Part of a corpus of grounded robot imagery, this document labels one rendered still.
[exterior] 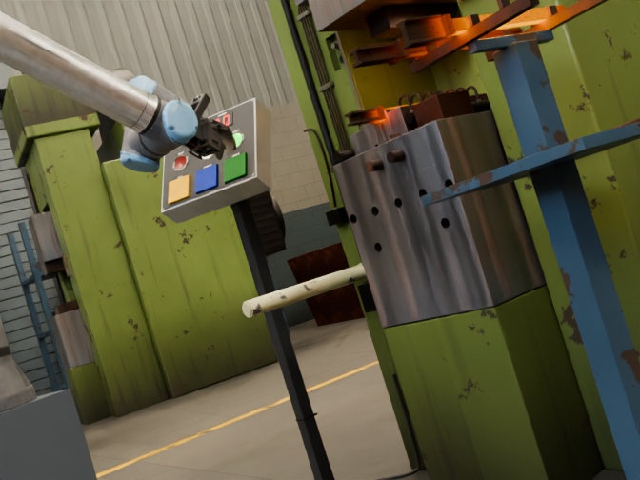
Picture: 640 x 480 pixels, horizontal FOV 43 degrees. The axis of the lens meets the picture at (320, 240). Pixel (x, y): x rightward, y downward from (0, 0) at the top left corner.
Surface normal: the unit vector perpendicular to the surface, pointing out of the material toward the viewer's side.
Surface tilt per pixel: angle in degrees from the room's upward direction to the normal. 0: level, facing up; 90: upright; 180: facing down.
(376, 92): 90
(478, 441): 90
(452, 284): 90
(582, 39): 90
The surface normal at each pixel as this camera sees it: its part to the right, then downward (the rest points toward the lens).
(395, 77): 0.61, -0.21
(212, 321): 0.41, -0.15
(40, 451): 0.75, -0.25
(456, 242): -0.73, 0.21
